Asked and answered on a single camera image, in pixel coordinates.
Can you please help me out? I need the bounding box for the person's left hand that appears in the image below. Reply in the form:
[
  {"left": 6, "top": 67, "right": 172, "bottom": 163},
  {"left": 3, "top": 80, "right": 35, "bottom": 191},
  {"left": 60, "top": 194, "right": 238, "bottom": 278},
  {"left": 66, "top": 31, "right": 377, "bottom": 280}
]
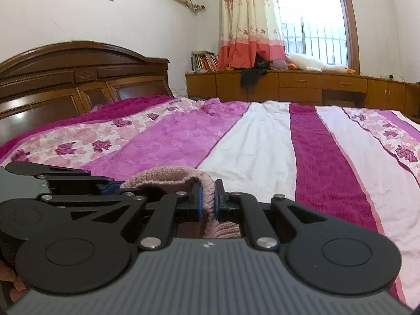
[{"left": 0, "top": 263, "right": 28, "bottom": 304}]

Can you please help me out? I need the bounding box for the pink floral striped blanket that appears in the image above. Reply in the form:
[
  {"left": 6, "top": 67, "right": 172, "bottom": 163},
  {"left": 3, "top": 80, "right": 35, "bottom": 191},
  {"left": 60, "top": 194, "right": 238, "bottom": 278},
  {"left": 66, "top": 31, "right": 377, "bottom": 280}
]
[{"left": 0, "top": 95, "right": 420, "bottom": 309}]

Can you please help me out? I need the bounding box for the long wooden cabinet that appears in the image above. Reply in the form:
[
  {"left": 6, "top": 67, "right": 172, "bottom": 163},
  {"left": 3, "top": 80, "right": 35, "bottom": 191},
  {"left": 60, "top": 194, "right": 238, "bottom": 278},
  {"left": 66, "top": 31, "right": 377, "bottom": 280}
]
[{"left": 185, "top": 71, "right": 420, "bottom": 116}]

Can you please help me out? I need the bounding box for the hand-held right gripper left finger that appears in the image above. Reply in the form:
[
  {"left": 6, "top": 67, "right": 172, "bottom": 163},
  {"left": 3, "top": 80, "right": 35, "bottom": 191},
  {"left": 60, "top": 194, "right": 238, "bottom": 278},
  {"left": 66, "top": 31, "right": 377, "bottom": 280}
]
[{"left": 70, "top": 184, "right": 203, "bottom": 250}]

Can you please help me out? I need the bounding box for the pink knitted sweater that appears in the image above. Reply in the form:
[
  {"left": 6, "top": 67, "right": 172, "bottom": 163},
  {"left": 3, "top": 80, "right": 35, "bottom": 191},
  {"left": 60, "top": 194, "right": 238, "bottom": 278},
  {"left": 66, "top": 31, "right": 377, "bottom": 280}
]
[{"left": 120, "top": 167, "right": 244, "bottom": 240}]

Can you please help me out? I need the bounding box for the black cloth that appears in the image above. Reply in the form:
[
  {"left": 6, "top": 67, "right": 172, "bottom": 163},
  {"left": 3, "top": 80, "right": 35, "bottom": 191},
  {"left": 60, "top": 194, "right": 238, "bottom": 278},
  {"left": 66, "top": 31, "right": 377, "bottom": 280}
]
[{"left": 240, "top": 54, "right": 271, "bottom": 89}]

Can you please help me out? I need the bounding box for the barred window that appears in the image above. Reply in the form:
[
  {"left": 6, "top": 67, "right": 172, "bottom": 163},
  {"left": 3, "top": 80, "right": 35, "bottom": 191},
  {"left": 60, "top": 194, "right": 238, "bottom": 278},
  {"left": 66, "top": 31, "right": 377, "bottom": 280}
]
[{"left": 272, "top": 0, "right": 360, "bottom": 73}]

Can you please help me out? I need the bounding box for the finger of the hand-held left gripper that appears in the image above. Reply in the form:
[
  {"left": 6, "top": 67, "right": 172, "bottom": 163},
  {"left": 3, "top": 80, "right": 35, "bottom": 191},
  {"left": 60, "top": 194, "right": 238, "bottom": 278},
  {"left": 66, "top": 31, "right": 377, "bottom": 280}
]
[
  {"left": 37, "top": 192, "right": 145, "bottom": 221},
  {"left": 6, "top": 162, "right": 116, "bottom": 195}
]

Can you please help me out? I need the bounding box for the row of books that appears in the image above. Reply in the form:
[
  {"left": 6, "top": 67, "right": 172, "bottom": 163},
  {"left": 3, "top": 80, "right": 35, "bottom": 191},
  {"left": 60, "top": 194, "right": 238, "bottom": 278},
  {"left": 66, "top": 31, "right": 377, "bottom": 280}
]
[{"left": 191, "top": 51, "right": 219, "bottom": 73}]

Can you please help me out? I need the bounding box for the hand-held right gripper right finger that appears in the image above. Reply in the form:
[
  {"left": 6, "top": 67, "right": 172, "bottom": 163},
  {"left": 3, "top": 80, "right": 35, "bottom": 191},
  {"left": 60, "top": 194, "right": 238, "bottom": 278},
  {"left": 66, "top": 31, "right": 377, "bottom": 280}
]
[{"left": 214, "top": 179, "right": 339, "bottom": 250}]

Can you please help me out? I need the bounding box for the floral curtain with orange hem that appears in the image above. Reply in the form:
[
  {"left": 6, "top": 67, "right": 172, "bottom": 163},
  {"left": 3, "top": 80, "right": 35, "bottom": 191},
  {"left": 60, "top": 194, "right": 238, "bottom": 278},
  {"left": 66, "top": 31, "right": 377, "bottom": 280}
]
[{"left": 217, "top": 0, "right": 287, "bottom": 71}]

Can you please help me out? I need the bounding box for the white goose plush toy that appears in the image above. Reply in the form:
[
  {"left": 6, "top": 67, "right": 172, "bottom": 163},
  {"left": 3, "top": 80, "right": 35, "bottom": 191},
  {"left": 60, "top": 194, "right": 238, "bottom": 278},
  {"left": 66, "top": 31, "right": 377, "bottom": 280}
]
[{"left": 285, "top": 53, "right": 357, "bottom": 75}]

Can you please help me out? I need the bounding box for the dark wooden headboard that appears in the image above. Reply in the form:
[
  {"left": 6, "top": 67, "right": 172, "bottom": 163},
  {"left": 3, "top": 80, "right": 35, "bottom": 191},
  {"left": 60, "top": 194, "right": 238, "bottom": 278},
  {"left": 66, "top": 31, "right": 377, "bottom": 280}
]
[{"left": 0, "top": 41, "right": 174, "bottom": 149}]

